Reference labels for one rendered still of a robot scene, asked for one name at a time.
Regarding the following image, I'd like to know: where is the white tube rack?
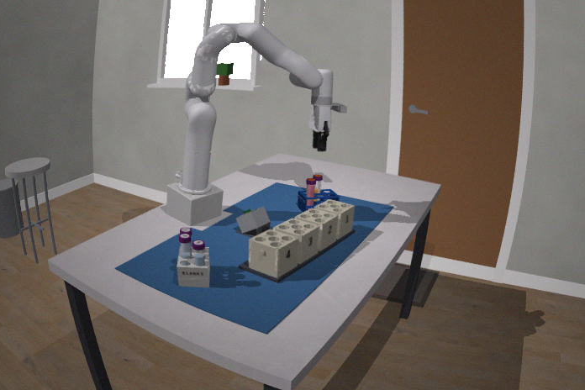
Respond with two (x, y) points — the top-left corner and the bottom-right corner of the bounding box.
(177, 246), (210, 287)

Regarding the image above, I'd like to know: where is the blue bench mat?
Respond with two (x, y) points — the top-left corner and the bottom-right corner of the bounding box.
(115, 182), (394, 334)

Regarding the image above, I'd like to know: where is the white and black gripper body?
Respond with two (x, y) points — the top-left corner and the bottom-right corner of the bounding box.
(309, 103), (331, 133)

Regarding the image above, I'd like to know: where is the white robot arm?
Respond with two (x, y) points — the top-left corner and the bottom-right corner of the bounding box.
(175, 22), (347, 195)

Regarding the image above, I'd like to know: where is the blue tube rack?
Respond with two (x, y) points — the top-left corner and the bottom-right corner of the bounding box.
(298, 189), (340, 212)

